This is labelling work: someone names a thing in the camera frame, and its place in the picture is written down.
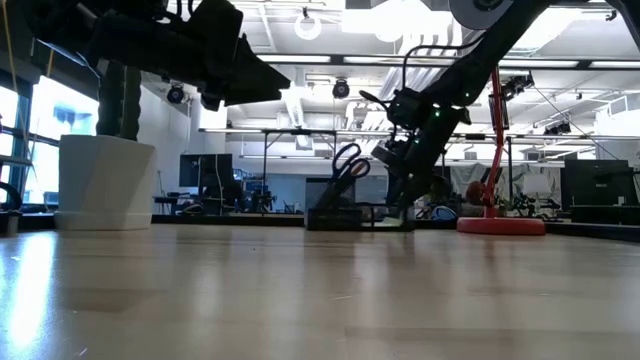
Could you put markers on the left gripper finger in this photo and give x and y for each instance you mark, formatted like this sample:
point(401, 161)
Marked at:
point(255, 80)

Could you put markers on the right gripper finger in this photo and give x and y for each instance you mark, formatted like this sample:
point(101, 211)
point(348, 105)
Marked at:
point(405, 192)

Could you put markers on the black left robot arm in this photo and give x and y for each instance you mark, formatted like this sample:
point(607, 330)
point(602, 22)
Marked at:
point(100, 35)

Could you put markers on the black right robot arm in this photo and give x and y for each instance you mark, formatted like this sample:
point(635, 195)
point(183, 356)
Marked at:
point(500, 45)

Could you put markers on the black mesh desk organizer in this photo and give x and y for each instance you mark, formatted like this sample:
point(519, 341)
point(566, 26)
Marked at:
point(332, 220)

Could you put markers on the black ceiling speaker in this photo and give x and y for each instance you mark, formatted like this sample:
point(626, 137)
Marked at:
point(341, 89)
point(175, 94)

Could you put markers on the person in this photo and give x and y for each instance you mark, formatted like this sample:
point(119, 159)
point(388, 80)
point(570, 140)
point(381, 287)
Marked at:
point(475, 192)

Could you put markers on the black computer monitor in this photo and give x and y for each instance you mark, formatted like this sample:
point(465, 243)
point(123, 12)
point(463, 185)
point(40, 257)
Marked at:
point(205, 170)

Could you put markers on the green cactus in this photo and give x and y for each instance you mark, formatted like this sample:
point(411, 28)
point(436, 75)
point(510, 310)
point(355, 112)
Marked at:
point(117, 110)

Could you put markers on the white hexagonal plant pot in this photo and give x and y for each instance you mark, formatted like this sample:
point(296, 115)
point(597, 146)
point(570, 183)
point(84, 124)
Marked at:
point(105, 185)

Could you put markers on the large black screen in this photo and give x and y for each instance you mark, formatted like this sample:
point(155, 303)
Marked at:
point(600, 190)

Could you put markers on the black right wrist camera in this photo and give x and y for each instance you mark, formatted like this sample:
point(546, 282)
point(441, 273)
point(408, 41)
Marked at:
point(387, 155)

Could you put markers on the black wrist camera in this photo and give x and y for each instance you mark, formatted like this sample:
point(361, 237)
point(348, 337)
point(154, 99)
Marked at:
point(217, 30)
point(387, 155)

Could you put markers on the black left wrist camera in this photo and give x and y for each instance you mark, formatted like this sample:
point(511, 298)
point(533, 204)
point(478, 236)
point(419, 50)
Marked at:
point(217, 30)

